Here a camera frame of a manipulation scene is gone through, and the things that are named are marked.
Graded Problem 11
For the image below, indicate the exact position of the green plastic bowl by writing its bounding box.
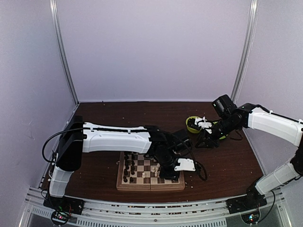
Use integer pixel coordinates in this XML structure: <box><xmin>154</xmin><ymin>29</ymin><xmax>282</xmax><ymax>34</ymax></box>
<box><xmin>186</xmin><ymin>116</ymin><xmax>202</xmax><ymax>134</ymax></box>

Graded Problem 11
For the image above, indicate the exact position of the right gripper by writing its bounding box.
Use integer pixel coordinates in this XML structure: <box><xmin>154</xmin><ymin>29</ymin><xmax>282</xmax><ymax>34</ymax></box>
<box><xmin>195</xmin><ymin>115</ymin><xmax>240</xmax><ymax>148</ymax></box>

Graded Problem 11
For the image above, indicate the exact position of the aluminium corner post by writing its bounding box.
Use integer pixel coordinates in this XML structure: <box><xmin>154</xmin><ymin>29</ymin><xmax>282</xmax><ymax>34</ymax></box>
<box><xmin>231</xmin><ymin>0</ymin><xmax>258</xmax><ymax>103</ymax></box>
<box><xmin>49</xmin><ymin>0</ymin><xmax>79</xmax><ymax>105</ymax></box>

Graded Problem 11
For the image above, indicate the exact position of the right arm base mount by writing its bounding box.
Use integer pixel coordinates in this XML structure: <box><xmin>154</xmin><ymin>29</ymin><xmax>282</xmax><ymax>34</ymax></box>
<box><xmin>226</xmin><ymin>186</ymin><xmax>267</xmax><ymax>225</ymax></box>

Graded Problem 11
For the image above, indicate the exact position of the wooden chess board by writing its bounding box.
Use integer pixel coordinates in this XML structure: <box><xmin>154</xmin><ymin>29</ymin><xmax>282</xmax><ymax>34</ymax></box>
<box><xmin>116</xmin><ymin>152</ymin><xmax>186</xmax><ymax>192</ymax></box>

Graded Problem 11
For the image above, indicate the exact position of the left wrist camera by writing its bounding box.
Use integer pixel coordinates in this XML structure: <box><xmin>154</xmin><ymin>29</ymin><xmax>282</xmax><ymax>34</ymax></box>
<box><xmin>174</xmin><ymin>158</ymin><xmax>196</xmax><ymax>172</ymax></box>

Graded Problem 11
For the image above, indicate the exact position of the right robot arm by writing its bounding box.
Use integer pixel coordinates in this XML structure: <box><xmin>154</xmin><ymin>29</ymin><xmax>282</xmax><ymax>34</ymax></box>
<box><xmin>187</xmin><ymin>95</ymin><xmax>303</xmax><ymax>209</ymax></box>

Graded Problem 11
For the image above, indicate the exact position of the black chess pieces row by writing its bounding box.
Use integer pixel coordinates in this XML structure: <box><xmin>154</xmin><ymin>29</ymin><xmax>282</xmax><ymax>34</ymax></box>
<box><xmin>123</xmin><ymin>152</ymin><xmax>138</xmax><ymax>183</ymax></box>

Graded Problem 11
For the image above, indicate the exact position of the white chess pieces pile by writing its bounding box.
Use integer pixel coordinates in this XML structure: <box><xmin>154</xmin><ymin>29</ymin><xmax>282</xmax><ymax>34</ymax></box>
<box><xmin>138</xmin><ymin>166</ymin><xmax>160</xmax><ymax>178</ymax></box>

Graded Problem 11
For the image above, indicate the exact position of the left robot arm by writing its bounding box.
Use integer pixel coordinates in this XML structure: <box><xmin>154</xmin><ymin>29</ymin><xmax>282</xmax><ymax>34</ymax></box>
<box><xmin>49</xmin><ymin>116</ymin><xmax>196</xmax><ymax>210</ymax></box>

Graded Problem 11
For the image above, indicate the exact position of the right aluminium corner post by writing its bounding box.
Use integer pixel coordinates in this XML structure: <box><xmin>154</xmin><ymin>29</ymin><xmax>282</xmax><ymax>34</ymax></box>
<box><xmin>231</xmin><ymin>0</ymin><xmax>258</xmax><ymax>103</ymax></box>

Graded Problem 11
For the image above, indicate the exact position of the left aluminium corner post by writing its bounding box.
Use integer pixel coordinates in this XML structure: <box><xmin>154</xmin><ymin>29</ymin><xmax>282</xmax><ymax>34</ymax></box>
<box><xmin>49</xmin><ymin>0</ymin><xmax>79</xmax><ymax>105</ymax></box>

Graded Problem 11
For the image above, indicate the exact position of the aluminium front rail frame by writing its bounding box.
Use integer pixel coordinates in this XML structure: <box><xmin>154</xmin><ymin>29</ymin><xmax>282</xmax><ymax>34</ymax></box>
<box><xmin>17</xmin><ymin>187</ymin><xmax>293</xmax><ymax>227</ymax></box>

